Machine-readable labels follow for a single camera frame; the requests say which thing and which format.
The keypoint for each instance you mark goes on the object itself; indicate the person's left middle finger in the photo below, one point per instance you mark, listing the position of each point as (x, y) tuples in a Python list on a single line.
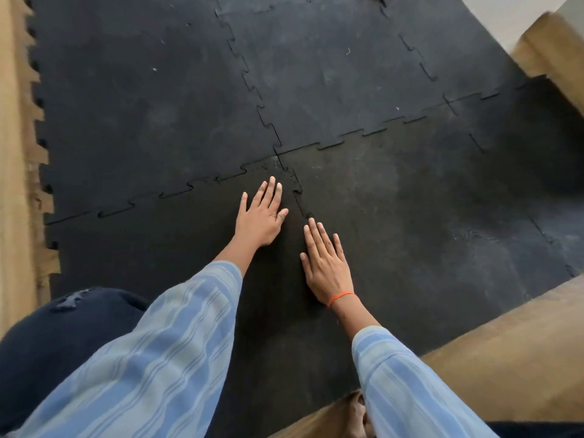
[(268, 192)]

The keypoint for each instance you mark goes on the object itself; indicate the person's bare foot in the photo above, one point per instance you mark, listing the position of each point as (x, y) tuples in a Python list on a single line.
[(357, 417)]

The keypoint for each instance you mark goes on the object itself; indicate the person's right hand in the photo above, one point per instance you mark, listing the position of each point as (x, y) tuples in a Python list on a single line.
[(327, 271)]

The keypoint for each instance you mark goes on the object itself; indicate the person's right thumb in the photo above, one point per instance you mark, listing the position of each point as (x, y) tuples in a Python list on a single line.
[(305, 264)]

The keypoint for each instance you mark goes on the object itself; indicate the person's left hand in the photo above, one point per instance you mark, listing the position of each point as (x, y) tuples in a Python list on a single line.
[(259, 225)]

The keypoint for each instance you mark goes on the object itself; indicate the person's right forearm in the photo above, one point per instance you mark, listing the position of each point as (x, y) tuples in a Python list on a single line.
[(401, 383)]

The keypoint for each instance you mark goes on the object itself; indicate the person's right middle finger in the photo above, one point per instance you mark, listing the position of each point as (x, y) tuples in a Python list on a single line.
[(318, 237)]

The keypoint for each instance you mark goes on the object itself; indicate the person's left little finger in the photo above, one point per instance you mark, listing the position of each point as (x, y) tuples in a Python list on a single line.
[(242, 204)]

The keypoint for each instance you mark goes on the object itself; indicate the black interlocking rubber mat tile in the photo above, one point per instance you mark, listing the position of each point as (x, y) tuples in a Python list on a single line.
[(529, 150), (137, 109), (342, 77), (182, 237), (456, 50), (410, 232)]

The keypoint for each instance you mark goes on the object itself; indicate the person's leg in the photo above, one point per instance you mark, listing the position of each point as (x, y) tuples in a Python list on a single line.
[(54, 342), (538, 431)]

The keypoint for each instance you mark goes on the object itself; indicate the person's right little finger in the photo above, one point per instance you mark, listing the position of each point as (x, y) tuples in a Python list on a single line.
[(339, 247)]

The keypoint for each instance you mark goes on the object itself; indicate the person's left thumb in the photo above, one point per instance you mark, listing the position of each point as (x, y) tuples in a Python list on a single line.
[(283, 215)]

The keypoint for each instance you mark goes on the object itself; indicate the person's left leg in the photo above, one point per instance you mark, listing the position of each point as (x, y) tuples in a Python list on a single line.
[(54, 342)]

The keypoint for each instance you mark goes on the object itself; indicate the person's left forearm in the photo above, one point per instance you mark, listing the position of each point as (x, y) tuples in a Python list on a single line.
[(150, 360)]

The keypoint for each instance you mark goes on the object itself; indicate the orange wrist thread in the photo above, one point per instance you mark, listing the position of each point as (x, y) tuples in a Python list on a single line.
[(340, 296)]

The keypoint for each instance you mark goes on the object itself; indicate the person's right leg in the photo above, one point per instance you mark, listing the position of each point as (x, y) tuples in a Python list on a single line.
[(538, 431)]

